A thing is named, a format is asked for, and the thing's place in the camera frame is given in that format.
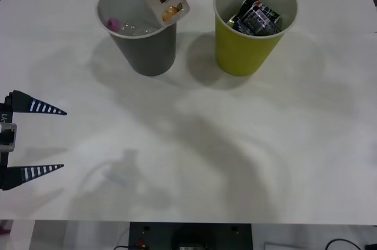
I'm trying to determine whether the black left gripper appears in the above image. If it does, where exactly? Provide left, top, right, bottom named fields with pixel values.
left=0, top=90, right=68, bottom=191

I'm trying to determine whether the clear bottle with pink cap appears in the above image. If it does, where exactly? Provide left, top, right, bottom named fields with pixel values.
left=105, top=17, right=161, bottom=37

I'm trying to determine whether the grey plastic waste bin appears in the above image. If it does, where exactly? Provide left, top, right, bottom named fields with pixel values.
left=95, top=0, right=179, bottom=77

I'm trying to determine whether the black drink can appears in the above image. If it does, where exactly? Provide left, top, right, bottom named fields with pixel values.
left=226, top=15, right=251, bottom=34
left=239, top=0, right=283, bottom=37

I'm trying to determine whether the yellow-green plastic waste bin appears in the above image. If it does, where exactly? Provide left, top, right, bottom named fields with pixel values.
left=212, top=0, right=298, bottom=77

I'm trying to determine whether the black robot torso base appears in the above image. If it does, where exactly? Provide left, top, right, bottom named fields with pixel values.
left=128, top=222, right=253, bottom=250

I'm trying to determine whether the left arm wrist camera box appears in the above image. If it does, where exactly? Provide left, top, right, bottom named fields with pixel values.
left=0, top=123, right=17, bottom=152

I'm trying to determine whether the black cable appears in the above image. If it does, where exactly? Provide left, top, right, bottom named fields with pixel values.
left=326, top=238, right=365, bottom=250

